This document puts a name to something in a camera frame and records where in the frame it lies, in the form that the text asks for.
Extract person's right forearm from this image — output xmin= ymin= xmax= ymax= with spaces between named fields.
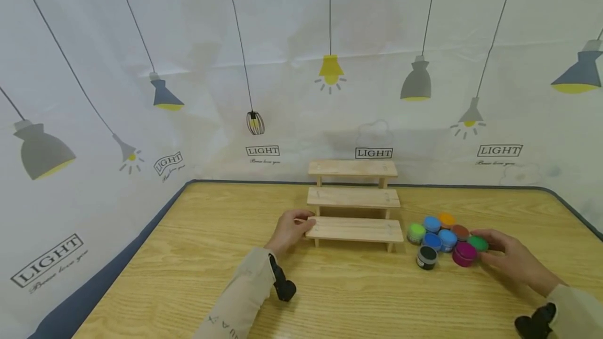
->
xmin=545 ymin=284 xmax=603 ymax=339

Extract person's left hand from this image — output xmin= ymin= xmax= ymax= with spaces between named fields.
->
xmin=264 ymin=209 xmax=318 ymax=259

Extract person's left forearm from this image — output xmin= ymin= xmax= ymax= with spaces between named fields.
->
xmin=192 ymin=247 xmax=283 ymax=339

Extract black wrist band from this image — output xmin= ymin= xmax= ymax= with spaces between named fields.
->
xmin=268 ymin=254 xmax=298 ymax=302
xmin=513 ymin=302 xmax=558 ymax=339

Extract cluster of small colourful jars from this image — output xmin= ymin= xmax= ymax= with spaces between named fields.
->
xmin=406 ymin=212 xmax=490 ymax=271

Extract person's right hand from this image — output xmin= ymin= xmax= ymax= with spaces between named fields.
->
xmin=471 ymin=228 xmax=567 ymax=298

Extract wooden three-step shelf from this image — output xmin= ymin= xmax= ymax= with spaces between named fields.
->
xmin=305 ymin=159 xmax=405 ymax=253

